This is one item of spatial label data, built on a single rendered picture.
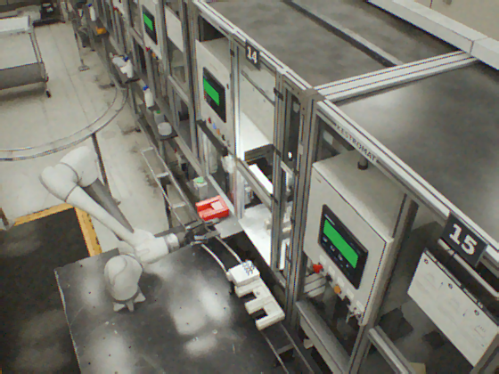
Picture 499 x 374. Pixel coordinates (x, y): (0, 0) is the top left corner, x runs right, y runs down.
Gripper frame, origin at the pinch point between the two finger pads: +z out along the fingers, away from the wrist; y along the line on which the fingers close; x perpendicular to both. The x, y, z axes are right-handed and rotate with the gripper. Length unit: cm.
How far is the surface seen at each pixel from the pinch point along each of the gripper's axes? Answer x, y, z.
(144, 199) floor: 161, -112, -4
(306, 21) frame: 20, 88, 59
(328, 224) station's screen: -64, 52, 18
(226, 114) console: 26, 46, 20
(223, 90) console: 26, 59, 20
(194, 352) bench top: -35, -44, -30
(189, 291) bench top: 1.1, -44.4, -17.7
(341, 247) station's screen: -73, 49, 18
